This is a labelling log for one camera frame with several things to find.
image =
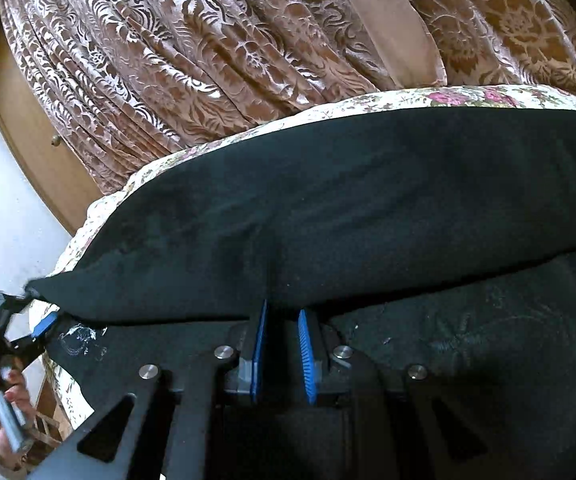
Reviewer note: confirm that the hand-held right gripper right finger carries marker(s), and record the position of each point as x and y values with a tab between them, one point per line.
308	360

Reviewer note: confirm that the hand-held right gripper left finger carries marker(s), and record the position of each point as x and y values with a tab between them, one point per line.
258	355

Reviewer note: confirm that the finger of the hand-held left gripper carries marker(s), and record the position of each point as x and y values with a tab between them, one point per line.
45	326
16	303

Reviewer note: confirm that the black pants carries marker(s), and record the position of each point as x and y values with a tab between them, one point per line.
343	210

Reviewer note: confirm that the round door knob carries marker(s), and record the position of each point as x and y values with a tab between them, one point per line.
55	141

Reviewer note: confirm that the wooden cabinet door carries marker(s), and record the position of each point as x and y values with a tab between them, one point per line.
23	125

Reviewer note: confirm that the brown floral patterned curtain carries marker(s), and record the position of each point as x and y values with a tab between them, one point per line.
168	60
517	25

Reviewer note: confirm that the floral bed blanket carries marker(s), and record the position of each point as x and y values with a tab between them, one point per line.
467	96

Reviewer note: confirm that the plain tan curtain strip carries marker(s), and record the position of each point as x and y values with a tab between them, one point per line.
392	20

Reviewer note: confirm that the wooden frame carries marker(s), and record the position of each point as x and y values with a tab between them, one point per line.
48	420

